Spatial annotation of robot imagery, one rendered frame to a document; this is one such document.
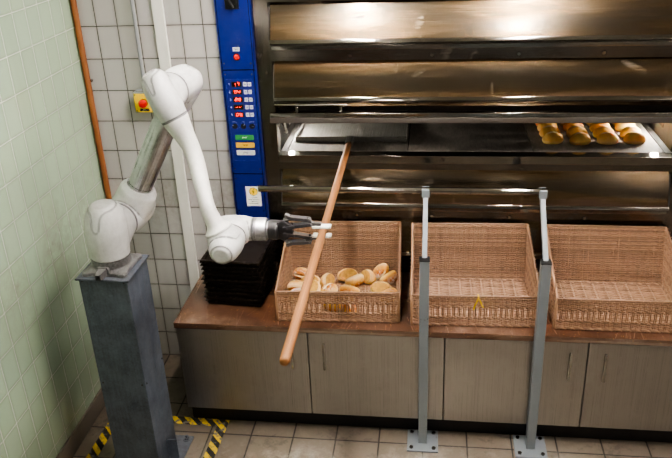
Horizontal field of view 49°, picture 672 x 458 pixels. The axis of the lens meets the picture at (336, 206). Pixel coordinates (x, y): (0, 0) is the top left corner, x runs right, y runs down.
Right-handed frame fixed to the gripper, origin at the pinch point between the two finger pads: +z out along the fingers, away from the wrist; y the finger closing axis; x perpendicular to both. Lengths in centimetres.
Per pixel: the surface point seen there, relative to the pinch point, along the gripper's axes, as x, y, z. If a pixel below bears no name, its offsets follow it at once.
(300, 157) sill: -81, 2, -22
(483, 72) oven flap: -83, -38, 62
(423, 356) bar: -21, 70, 38
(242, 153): -78, -1, -49
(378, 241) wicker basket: -76, 43, 15
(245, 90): -78, -32, -45
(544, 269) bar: -21, 26, 85
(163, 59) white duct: -79, -46, -83
